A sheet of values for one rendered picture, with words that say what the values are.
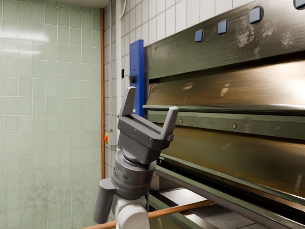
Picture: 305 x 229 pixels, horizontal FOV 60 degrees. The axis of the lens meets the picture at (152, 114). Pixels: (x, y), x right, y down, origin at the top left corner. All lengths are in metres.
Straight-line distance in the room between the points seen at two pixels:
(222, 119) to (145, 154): 0.64
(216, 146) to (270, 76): 0.37
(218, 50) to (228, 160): 0.44
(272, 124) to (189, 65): 0.52
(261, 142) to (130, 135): 0.60
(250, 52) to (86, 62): 1.71
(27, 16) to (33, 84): 0.54
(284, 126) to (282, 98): 0.09
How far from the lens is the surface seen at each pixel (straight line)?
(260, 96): 0.96
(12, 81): 2.37
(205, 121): 1.18
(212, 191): 0.98
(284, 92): 0.91
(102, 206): 0.59
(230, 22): 1.12
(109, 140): 2.14
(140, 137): 0.51
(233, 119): 1.06
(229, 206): 0.92
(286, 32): 0.95
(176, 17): 1.44
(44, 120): 2.37
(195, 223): 1.35
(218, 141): 1.15
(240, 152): 1.06
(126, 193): 0.56
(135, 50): 1.77
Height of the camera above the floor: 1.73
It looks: 2 degrees down
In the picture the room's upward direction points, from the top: straight up
